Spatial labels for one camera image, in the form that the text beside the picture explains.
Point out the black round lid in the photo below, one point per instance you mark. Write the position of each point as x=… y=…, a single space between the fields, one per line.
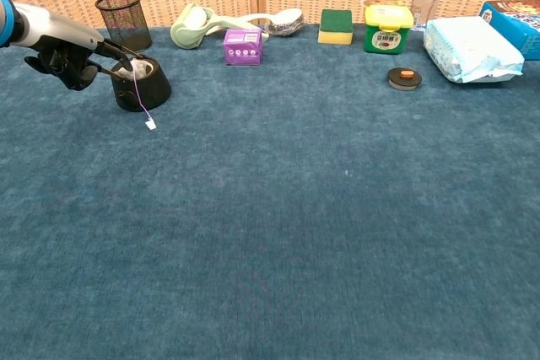
x=403 y=80

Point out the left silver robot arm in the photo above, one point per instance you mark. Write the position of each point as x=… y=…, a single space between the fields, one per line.
x=5 y=18

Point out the blue cookie box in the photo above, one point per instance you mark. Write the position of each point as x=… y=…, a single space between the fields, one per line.
x=516 y=29

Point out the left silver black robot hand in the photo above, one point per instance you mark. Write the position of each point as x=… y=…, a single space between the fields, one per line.
x=55 y=31

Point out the clear round container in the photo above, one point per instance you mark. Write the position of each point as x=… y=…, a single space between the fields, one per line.
x=289 y=23

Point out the white spoon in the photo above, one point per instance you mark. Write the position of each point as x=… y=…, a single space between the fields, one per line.
x=259 y=17

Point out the yellow small box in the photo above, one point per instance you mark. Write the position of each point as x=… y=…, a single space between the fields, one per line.
x=386 y=35

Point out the black mesh pen holder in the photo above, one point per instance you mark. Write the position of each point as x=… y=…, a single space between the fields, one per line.
x=126 y=23

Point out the round candy jar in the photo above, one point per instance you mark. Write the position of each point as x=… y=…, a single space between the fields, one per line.
x=377 y=0

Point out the purple small box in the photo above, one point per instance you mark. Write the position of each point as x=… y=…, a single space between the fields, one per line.
x=242 y=48

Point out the light blue wet wipes pack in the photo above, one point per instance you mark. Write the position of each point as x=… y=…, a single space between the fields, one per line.
x=468 y=48

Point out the pale green lint roller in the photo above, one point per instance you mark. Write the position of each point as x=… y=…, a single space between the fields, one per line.
x=185 y=29

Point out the blue table cloth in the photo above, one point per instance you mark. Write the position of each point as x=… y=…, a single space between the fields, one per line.
x=270 y=208

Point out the green yellow sponge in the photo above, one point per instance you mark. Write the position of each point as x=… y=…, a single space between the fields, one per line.
x=335 y=25

